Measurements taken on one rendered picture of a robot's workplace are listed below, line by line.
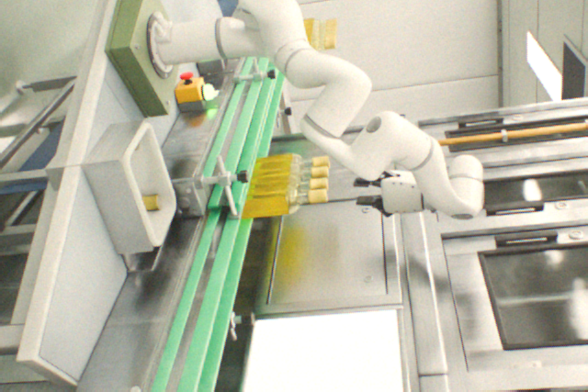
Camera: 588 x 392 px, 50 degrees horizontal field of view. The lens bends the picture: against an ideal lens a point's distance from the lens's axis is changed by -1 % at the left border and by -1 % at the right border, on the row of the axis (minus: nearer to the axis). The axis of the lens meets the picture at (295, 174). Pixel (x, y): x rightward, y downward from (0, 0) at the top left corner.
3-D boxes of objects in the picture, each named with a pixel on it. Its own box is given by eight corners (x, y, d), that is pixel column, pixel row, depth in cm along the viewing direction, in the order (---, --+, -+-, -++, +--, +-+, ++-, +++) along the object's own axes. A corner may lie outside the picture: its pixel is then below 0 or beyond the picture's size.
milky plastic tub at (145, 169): (119, 255, 130) (159, 252, 129) (82, 163, 119) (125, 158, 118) (142, 207, 145) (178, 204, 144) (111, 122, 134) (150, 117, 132)
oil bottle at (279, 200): (218, 222, 160) (300, 214, 157) (212, 204, 157) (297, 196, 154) (221, 209, 165) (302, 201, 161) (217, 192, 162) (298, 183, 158)
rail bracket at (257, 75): (232, 86, 194) (276, 80, 192) (228, 63, 190) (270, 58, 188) (235, 81, 197) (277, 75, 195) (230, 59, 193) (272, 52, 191)
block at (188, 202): (175, 220, 148) (203, 218, 147) (163, 187, 143) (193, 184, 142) (178, 212, 151) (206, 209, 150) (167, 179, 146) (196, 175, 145)
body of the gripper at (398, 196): (433, 202, 154) (389, 200, 159) (430, 167, 149) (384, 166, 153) (428, 220, 149) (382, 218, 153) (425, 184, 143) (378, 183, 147)
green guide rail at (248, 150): (208, 209, 151) (240, 206, 150) (207, 206, 151) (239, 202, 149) (278, 1, 300) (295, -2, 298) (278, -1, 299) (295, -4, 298)
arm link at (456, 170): (480, 191, 133) (482, 151, 137) (429, 189, 137) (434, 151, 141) (484, 217, 146) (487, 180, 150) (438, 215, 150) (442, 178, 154)
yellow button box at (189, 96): (178, 112, 179) (203, 108, 178) (172, 88, 175) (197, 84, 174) (184, 102, 185) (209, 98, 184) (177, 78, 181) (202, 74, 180)
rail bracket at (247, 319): (197, 348, 135) (257, 343, 133) (188, 325, 131) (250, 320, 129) (200, 334, 138) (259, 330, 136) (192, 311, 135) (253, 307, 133)
